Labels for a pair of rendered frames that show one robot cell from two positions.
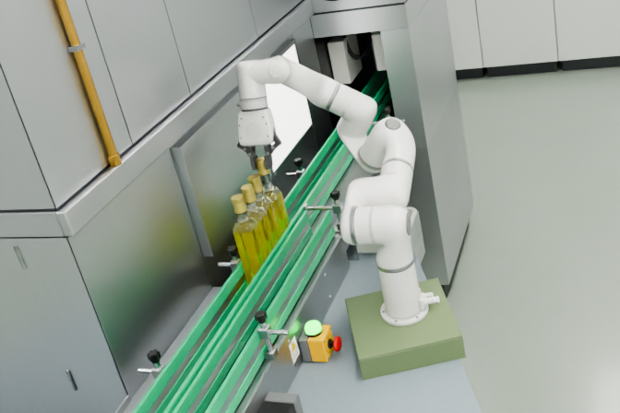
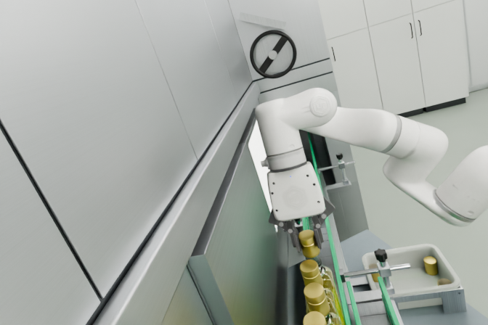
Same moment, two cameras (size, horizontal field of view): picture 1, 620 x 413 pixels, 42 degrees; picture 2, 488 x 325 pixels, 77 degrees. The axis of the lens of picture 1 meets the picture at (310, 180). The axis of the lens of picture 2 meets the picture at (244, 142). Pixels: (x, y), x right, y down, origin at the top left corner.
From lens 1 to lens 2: 1.67 m
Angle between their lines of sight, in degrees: 13
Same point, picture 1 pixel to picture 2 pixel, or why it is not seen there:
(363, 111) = (440, 144)
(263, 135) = (311, 201)
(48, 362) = not seen: outside the picture
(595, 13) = (360, 101)
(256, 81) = (293, 125)
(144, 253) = not seen: outside the picture
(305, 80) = (338, 120)
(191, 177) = (226, 299)
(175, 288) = not seen: outside the picture
